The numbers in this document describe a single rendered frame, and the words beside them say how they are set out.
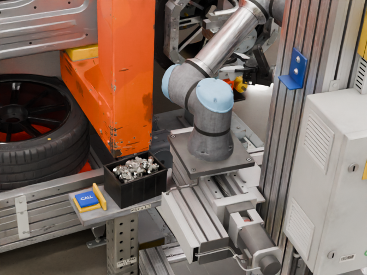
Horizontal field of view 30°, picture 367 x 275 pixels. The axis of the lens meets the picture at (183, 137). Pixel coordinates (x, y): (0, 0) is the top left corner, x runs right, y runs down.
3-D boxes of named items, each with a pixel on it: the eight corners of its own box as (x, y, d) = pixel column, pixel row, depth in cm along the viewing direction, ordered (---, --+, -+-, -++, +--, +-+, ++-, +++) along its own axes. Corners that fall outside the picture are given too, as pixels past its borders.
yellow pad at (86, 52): (92, 43, 311) (91, 33, 308) (102, 57, 301) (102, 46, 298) (62, 48, 306) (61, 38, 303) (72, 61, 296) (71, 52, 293)
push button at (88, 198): (92, 194, 258) (92, 190, 257) (99, 205, 253) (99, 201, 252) (74, 199, 255) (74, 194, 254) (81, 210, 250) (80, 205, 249)
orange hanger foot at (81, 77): (94, 71, 322) (92, 3, 303) (137, 129, 284) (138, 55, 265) (59, 77, 316) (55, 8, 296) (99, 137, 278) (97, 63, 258)
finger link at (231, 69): (222, 83, 268) (243, 81, 270) (223, 70, 264) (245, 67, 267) (219, 79, 270) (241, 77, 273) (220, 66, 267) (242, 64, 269)
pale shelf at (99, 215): (170, 173, 277) (171, 167, 275) (189, 198, 265) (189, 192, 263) (68, 199, 261) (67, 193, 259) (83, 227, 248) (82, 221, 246)
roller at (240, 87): (219, 65, 341) (220, 55, 338) (249, 94, 320) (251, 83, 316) (209, 67, 339) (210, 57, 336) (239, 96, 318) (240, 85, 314)
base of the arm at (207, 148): (240, 157, 221) (243, 131, 215) (197, 165, 216) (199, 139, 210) (222, 131, 232) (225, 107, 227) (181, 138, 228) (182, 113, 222)
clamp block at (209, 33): (212, 32, 277) (213, 20, 274) (223, 42, 270) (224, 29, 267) (201, 34, 275) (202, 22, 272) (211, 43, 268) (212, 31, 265)
